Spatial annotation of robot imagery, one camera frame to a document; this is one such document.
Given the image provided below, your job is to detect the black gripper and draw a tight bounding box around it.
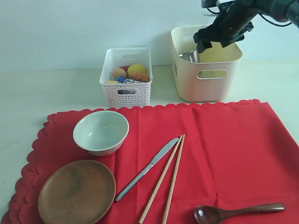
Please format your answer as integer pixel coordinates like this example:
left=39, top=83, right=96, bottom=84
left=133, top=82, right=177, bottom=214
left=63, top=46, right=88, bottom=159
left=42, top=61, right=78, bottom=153
left=193, top=0, right=258, bottom=53

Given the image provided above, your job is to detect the stainless steel cup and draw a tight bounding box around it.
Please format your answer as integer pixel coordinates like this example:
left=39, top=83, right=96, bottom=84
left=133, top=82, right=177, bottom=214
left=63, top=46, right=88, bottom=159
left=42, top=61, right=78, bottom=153
left=179, top=50, right=200, bottom=63

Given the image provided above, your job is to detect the fried chicken piece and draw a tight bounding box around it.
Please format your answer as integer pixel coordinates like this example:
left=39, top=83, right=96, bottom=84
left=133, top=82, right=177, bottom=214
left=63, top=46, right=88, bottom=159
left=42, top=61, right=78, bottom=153
left=128, top=72, right=150, bottom=83

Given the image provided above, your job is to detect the yellow lemon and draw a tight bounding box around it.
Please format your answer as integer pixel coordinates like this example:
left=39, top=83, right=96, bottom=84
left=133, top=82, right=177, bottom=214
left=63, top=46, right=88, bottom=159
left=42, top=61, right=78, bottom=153
left=127, top=64, right=147, bottom=75

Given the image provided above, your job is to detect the red sausage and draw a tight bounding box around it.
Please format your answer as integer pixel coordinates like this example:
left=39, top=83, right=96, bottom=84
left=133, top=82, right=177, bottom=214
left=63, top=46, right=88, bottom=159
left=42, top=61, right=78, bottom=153
left=120, top=65, right=130, bottom=71

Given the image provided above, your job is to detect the blue white milk carton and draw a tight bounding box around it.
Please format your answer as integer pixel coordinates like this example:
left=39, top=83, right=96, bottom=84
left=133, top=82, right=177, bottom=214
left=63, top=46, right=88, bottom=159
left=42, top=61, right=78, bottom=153
left=116, top=76, right=142, bottom=95

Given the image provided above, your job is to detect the brown egg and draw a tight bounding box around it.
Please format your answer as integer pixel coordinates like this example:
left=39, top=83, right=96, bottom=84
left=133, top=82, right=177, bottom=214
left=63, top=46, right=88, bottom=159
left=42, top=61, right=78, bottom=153
left=112, top=68, right=128, bottom=79

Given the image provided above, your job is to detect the yellow cheese wedge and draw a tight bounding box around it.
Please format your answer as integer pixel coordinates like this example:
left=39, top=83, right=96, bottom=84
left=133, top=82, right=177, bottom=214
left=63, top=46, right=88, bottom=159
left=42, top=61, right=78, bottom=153
left=105, top=80, right=119, bottom=84

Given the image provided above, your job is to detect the wooden chopstick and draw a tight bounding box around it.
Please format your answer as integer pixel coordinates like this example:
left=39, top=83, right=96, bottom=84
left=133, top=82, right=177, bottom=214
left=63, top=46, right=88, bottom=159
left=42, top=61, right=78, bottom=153
left=138, top=134, right=184, bottom=224
left=162, top=134, right=185, bottom=224

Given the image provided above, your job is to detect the pale green ceramic bowl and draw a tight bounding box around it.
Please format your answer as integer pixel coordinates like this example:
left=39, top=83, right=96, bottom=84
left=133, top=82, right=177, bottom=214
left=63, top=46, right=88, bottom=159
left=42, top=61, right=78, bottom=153
left=73, top=110, right=129, bottom=156

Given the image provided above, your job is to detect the dark wooden spoon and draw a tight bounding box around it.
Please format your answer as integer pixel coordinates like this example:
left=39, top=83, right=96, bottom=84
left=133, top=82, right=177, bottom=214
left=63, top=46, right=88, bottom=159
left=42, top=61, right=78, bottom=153
left=193, top=203, right=286, bottom=224

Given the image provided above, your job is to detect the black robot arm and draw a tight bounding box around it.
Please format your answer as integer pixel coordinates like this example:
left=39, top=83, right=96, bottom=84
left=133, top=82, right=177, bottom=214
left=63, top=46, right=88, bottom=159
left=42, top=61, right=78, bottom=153
left=193, top=0, right=299, bottom=53

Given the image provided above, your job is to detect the cream plastic bin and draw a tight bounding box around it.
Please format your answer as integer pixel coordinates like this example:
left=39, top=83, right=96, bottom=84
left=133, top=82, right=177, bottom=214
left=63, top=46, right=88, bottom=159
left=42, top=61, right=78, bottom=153
left=171, top=25, right=242, bottom=102

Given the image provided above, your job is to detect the white perforated plastic basket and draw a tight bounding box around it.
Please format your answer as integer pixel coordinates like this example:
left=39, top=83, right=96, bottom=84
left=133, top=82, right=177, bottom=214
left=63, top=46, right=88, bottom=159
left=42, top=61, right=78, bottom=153
left=99, top=47, right=153, bottom=107

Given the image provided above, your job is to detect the silver table knife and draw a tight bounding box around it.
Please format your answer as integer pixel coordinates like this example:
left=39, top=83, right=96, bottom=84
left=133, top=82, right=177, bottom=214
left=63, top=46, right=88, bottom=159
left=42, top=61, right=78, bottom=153
left=115, top=137, right=179, bottom=202

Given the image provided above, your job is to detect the red scalloped cloth mat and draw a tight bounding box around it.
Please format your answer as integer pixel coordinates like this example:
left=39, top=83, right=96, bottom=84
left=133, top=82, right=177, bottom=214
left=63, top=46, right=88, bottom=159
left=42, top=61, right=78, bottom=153
left=1, top=99, right=299, bottom=224

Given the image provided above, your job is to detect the brown wooden plate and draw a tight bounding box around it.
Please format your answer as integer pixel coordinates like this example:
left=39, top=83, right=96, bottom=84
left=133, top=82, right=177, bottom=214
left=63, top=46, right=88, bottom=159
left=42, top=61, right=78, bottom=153
left=38, top=160, right=116, bottom=224

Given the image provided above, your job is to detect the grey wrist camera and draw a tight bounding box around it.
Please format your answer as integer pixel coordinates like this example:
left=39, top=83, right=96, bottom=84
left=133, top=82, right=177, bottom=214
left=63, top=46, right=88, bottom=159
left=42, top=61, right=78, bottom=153
left=201, top=0, right=223, bottom=8

